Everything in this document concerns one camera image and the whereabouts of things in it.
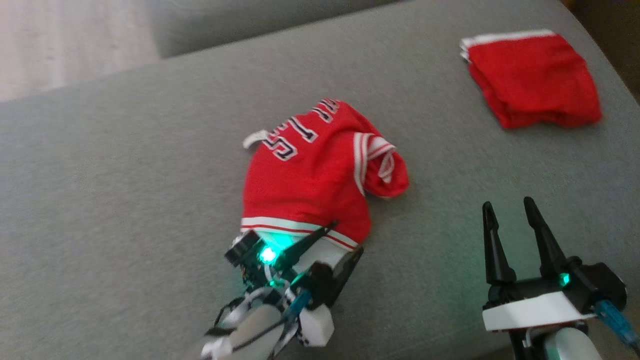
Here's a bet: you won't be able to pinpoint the large grey sofa seat cushion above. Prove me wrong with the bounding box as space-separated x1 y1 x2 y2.
0 0 640 360

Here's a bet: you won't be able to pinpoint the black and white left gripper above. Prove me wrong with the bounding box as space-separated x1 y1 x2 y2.
276 220 365 347

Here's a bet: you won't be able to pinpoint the red basketball shorts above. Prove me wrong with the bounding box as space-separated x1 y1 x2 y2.
459 29 603 130

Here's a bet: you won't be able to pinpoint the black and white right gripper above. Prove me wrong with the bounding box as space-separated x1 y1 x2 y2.
482 196 596 333

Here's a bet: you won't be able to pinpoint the red basketball jersey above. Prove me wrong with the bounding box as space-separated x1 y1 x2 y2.
241 98 410 276

